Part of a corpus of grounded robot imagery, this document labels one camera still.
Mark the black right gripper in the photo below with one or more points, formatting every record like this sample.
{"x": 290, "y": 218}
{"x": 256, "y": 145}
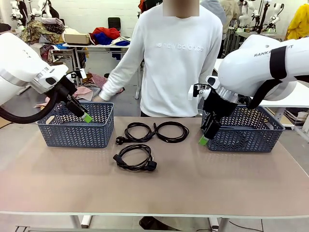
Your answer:
{"x": 218, "y": 106}

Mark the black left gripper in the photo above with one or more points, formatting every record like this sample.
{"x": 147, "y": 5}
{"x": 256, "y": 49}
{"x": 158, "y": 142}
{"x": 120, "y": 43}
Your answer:
{"x": 67, "y": 85}

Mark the person right forearm white sleeve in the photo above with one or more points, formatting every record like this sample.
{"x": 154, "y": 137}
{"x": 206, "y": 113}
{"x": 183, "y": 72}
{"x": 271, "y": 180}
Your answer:
{"x": 116, "y": 79}

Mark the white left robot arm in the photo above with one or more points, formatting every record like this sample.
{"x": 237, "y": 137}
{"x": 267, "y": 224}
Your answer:
{"x": 19, "y": 62}

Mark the person right hand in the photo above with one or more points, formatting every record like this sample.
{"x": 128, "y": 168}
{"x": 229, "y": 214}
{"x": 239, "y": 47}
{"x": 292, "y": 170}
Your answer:
{"x": 97, "y": 99}

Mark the pale pink fabric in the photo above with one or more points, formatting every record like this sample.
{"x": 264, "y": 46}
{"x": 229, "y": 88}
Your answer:
{"x": 83, "y": 93}

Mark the clear plastic storage bin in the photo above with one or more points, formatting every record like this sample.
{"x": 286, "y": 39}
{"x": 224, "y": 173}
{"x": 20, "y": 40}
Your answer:
{"x": 96, "y": 91}

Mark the grey plastic lattice basket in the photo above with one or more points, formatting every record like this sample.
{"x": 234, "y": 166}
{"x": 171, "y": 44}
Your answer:
{"x": 241, "y": 142}
{"x": 72, "y": 135}

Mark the pink checked fabric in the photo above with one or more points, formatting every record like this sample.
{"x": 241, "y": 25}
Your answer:
{"x": 99, "y": 81}

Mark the person in white sweatshirt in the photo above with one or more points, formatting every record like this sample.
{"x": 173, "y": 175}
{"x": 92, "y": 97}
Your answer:
{"x": 178, "y": 72}

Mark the long white folding table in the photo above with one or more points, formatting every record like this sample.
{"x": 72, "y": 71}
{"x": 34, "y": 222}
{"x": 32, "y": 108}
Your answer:
{"x": 101, "y": 46}

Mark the beige cardboard box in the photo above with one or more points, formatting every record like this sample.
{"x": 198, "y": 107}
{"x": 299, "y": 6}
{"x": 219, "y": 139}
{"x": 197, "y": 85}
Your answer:
{"x": 77, "y": 37}

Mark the blue clothing heap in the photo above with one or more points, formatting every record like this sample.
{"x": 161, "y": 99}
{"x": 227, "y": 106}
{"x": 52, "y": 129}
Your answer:
{"x": 102, "y": 38}

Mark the flat brown cardboard sheet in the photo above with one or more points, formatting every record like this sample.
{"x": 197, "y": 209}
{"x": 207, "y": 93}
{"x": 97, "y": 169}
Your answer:
{"x": 4, "y": 123}

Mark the cream cloth bundle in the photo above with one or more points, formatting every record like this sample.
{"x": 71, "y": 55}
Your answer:
{"x": 120, "y": 41}

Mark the red clothing heap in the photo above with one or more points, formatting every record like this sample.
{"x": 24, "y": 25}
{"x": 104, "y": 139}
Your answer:
{"x": 106, "y": 31}

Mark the patterned clothes pile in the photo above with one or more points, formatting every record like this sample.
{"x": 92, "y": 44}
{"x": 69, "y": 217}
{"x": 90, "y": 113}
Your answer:
{"x": 41, "y": 29}

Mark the white side table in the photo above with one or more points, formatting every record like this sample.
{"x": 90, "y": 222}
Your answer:
{"x": 297, "y": 96}

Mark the black office chair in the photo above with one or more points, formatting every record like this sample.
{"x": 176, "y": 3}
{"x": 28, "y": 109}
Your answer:
{"x": 114, "y": 23}

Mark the white table leg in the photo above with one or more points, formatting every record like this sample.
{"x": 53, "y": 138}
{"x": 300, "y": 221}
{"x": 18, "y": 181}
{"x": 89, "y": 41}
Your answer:
{"x": 222, "y": 224}
{"x": 85, "y": 221}

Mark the grey background workbench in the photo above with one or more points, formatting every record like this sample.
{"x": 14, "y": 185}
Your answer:
{"x": 241, "y": 33}

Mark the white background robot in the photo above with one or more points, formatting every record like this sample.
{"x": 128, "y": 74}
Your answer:
{"x": 275, "y": 17}
{"x": 15, "y": 6}
{"x": 245, "y": 12}
{"x": 46, "y": 7}

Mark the black object under table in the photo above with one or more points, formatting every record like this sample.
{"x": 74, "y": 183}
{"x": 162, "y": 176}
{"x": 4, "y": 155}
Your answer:
{"x": 154, "y": 223}

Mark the person in grey hood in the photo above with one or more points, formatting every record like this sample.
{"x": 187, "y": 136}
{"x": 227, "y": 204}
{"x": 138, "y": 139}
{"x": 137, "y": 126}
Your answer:
{"x": 217, "y": 9}

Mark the person in beige jacket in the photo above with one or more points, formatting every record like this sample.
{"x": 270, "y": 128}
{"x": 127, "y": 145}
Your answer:
{"x": 229, "y": 9}

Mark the grey table crossbar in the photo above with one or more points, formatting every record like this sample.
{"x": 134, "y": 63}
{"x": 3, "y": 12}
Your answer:
{"x": 72, "y": 230}

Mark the hanging clothes on rack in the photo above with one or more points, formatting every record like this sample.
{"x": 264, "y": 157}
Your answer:
{"x": 144, "y": 4}

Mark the black tripod stand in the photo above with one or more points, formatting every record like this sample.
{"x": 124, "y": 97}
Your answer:
{"x": 265, "y": 12}

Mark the person in yellow jacket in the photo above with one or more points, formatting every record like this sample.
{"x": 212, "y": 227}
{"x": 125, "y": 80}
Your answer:
{"x": 301, "y": 24}

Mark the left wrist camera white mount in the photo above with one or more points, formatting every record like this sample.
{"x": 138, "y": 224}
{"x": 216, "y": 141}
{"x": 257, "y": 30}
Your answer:
{"x": 82, "y": 72}

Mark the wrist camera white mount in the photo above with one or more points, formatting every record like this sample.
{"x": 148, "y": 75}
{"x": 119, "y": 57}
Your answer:
{"x": 191, "y": 93}
{"x": 82, "y": 72}

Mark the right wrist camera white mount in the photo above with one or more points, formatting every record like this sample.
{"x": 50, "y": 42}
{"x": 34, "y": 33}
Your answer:
{"x": 191, "y": 93}

